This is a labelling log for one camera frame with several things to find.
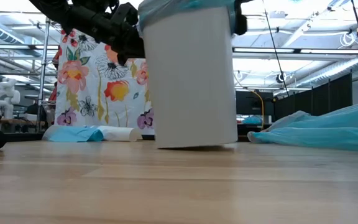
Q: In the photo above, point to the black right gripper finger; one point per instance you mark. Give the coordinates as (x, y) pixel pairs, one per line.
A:
(241, 18)

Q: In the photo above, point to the wooden workbench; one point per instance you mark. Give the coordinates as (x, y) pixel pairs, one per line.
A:
(17, 122)

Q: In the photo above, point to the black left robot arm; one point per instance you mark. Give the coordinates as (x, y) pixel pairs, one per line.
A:
(73, 15)

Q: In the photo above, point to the white plastic trash bin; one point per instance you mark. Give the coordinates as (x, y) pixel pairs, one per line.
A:
(191, 93)

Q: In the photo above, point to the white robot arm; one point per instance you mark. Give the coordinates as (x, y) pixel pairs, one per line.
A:
(6, 93)

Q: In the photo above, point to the floral print curtain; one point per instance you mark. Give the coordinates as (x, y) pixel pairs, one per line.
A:
(82, 93)

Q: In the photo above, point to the translucent white trash bin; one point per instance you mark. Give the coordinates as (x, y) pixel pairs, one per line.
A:
(166, 9)

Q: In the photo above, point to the translucent blue trash bag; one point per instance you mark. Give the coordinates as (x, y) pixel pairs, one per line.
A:
(322, 137)

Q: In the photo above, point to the folded blue plastic bag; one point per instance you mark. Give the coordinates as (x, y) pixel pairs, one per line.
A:
(73, 134)

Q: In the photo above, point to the black partition panels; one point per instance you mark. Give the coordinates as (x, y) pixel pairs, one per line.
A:
(322, 99)

